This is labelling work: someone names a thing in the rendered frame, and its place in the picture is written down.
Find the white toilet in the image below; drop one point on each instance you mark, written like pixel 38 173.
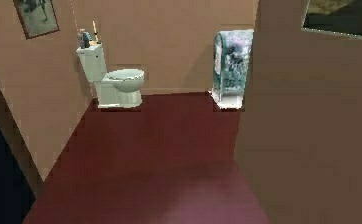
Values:
pixel 119 83

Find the orange candle stick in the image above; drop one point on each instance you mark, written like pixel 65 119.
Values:
pixel 95 33

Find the teal round brush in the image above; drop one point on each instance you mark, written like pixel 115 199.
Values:
pixel 86 39

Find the purple small bottle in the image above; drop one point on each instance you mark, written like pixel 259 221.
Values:
pixel 80 39

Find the grey framed wall picture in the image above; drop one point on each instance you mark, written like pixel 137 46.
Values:
pixel 36 15

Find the dark framed wall picture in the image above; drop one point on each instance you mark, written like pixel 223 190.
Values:
pixel 342 16

